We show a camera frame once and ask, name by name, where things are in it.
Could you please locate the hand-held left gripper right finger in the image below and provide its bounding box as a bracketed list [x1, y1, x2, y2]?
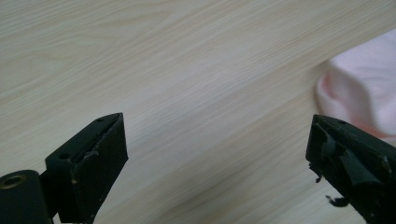
[304, 114, 396, 224]

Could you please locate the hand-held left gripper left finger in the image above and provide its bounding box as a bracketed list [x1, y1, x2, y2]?
[45, 112, 130, 224]

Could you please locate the pink sock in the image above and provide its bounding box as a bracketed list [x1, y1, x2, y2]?
[315, 28, 396, 147]

